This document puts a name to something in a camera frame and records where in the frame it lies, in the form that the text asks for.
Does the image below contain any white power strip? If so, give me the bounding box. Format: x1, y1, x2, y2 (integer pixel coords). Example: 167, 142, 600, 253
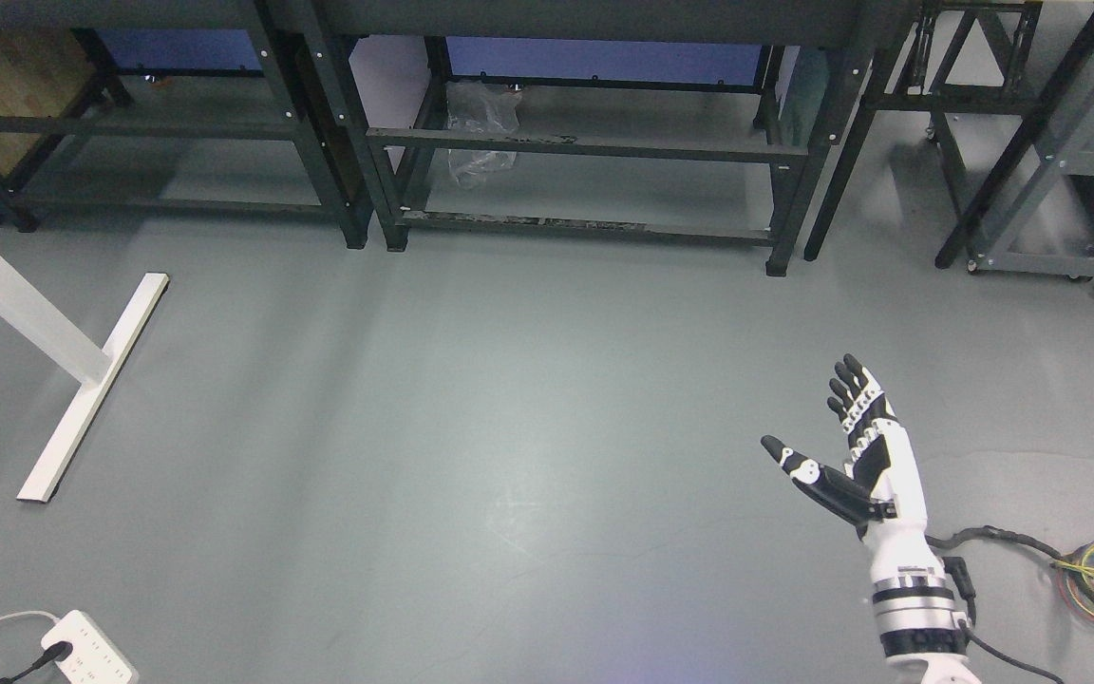
40, 610, 140, 683

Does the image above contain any white desk leg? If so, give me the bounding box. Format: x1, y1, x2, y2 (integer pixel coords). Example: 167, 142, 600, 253
0, 255, 170, 505

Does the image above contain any wooden cardboard box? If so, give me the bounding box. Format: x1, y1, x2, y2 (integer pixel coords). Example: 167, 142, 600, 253
0, 28, 97, 177

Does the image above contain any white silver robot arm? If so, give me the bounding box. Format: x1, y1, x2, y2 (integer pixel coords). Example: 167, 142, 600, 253
870, 563, 981, 683

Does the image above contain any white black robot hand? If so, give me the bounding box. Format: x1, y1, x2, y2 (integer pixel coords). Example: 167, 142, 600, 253
761, 353, 945, 583

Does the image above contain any black metal shelf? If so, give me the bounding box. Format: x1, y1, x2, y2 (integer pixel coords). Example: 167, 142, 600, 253
0, 1, 374, 250
274, 1, 915, 277

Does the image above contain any black middle metal shelf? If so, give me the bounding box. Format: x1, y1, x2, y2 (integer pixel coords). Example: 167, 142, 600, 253
274, 1, 915, 277

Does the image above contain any grey rolling cart frame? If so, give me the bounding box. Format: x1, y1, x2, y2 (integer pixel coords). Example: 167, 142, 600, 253
817, 1, 1094, 292

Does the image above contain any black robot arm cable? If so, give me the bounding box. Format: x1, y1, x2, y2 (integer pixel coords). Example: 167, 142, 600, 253
927, 525, 1070, 684

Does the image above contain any black left metal shelf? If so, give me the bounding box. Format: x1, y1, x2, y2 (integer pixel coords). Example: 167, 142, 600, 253
0, 1, 374, 250

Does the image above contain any clear plastic bag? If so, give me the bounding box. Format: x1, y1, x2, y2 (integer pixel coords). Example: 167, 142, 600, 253
446, 81, 522, 190

